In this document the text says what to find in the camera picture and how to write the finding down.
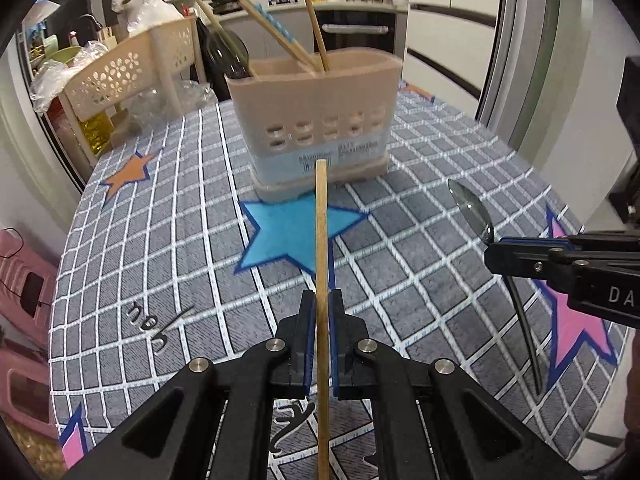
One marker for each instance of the person's right forearm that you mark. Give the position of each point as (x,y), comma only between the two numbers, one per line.
(632,385)

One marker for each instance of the dark translucent spoon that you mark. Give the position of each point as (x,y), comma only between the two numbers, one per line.
(225,52)

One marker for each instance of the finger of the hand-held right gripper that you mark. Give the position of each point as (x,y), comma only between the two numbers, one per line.
(515,260)
(535,241)

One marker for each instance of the white refrigerator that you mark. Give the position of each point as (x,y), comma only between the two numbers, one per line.
(450,35)

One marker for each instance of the crumpled clear plastic bag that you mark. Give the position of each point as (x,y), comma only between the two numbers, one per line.
(50,80)

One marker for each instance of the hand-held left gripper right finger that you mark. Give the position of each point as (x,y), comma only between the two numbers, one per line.
(334,342)

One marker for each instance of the pink plastic stool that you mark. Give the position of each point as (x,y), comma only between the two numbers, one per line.
(20,270)
(25,395)

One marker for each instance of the beige perforated basket rack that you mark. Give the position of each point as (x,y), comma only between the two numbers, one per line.
(115,70)

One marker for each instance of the white kitchen counter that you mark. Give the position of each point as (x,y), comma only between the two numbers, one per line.
(340,6)

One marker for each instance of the yellow oil bottle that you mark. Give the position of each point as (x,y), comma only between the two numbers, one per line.
(95,132)

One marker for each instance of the grey checked star tablecloth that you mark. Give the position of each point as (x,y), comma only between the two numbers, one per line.
(175,260)

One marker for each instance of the metal spoon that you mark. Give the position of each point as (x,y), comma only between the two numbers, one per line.
(470,210)

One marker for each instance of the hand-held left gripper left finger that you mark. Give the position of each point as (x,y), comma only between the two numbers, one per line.
(310,342)

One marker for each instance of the green bowl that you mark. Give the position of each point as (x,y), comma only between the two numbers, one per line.
(60,55)

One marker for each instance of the black built-in oven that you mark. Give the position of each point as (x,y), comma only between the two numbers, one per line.
(360,30)

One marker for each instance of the blue patterned wooden chopstick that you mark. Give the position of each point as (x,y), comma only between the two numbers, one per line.
(280,35)

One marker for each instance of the beige plastic utensil holder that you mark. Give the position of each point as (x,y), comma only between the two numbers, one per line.
(310,105)

